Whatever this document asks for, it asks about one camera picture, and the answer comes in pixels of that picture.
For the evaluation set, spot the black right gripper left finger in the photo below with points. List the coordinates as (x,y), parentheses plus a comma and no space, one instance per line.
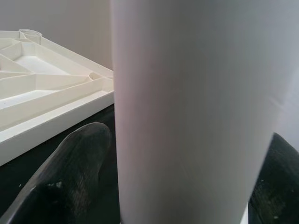
(60,182)

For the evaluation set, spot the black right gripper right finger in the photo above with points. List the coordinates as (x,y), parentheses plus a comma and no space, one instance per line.
(280,186)

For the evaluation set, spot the white plastic table top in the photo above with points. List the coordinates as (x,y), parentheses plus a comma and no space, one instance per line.
(53,93)

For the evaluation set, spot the white plastic table leg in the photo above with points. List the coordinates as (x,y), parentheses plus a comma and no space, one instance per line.
(187,116)

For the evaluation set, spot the black cloth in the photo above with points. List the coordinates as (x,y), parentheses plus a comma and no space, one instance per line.
(11,179)

